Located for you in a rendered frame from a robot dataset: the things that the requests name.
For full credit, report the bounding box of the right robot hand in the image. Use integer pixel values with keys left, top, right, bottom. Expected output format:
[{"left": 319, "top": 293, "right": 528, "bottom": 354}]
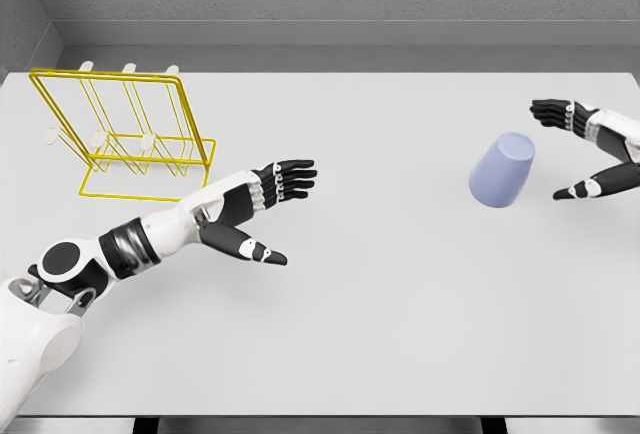
[{"left": 529, "top": 97, "right": 640, "bottom": 202}]

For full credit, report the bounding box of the lavender plastic cup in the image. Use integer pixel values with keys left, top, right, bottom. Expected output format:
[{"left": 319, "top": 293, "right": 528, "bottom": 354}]
[{"left": 468, "top": 131, "right": 537, "bottom": 210}]

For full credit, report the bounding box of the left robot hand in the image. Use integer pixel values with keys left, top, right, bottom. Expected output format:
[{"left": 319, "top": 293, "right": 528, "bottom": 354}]
[{"left": 174, "top": 158, "right": 319, "bottom": 267}]

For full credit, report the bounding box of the yellow wire cup holder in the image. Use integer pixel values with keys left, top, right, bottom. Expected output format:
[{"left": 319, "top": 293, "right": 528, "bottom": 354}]
[{"left": 28, "top": 59, "right": 218, "bottom": 203}]

